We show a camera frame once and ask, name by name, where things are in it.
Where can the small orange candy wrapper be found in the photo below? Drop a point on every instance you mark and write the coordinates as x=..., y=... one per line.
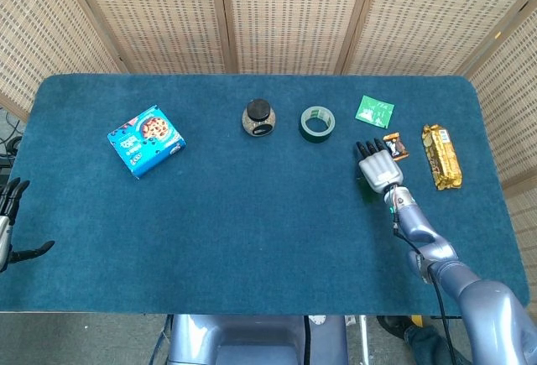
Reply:
x=398, y=147

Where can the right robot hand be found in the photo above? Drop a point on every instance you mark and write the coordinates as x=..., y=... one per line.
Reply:
x=381, y=168

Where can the green tape roll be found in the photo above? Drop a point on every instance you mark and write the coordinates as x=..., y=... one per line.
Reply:
x=317, y=126

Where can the blue cookie box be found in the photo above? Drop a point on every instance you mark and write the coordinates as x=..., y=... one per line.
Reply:
x=147, y=141

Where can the blue table mat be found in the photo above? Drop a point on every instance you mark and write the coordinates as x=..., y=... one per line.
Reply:
x=251, y=222

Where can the metal table leg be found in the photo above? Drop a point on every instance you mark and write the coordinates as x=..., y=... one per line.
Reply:
x=363, y=340

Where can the glass jar with black lid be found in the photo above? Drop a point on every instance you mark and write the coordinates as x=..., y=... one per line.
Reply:
x=259, y=118

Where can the blue jeans leg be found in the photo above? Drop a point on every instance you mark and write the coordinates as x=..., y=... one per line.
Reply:
x=432, y=346

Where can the gold biscuit pack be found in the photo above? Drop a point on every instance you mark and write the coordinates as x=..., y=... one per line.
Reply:
x=441, y=157

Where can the black shoe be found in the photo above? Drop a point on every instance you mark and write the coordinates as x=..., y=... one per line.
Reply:
x=394, y=325

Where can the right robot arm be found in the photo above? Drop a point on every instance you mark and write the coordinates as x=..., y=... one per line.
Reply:
x=453, y=264

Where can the grey-blue robot torso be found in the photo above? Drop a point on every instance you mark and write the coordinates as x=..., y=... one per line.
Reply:
x=251, y=340

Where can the green sachet packet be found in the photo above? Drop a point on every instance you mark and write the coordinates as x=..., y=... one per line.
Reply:
x=374, y=111

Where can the woven folding screen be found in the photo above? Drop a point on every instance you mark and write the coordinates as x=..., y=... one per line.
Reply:
x=293, y=12

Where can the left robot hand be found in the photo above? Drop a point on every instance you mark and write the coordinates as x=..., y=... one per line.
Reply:
x=10, y=222

